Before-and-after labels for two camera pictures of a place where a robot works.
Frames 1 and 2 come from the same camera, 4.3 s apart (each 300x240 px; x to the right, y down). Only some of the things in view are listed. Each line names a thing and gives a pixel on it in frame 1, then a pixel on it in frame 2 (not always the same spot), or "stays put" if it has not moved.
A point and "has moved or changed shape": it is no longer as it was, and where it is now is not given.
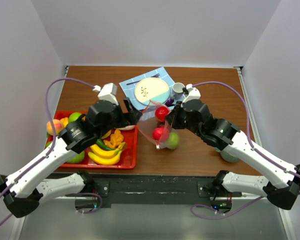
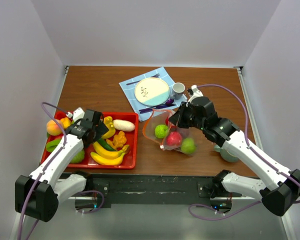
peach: (58, 126) stays put
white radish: (127, 128) stays put
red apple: (160, 134) → (174, 138)
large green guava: (77, 158) stays put
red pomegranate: (161, 112) → (167, 120)
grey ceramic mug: (177, 90) stays put
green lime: (173, 140) → (188, 146)
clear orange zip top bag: (156, 123) has moved or changed shape
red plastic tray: (116, 149) stays put
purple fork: (136, 81) stays put
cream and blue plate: (151, 89) stays put
